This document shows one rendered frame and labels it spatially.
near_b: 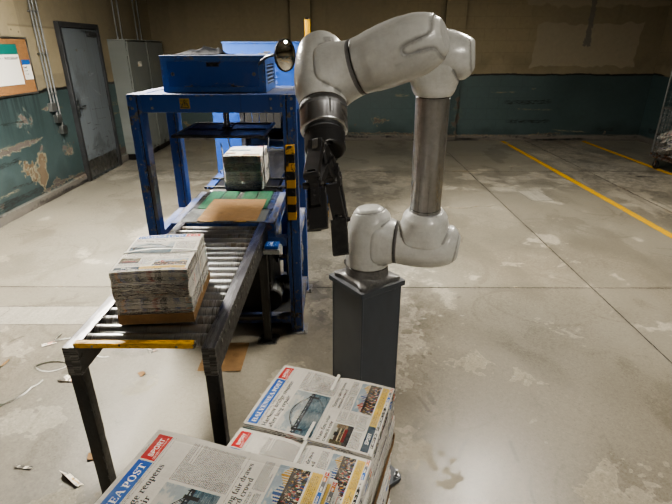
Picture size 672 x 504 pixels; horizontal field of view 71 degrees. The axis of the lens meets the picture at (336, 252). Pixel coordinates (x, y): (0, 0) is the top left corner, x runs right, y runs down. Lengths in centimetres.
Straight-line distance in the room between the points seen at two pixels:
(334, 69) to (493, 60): 983
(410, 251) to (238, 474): 94
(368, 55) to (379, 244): 86
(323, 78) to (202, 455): 74
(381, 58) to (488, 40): 978
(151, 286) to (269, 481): 112
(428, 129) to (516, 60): 939
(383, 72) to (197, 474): 79
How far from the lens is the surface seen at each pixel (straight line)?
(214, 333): 186
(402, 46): 87
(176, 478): 99
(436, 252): 160
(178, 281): 187
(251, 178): 366
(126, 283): 192
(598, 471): 268
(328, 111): 87
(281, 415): 142
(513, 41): 1079
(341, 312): 181
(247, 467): 98
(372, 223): 161
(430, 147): 149
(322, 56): 92
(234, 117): 523
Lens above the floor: 178
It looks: 23 degrees down
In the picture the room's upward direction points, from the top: straight up
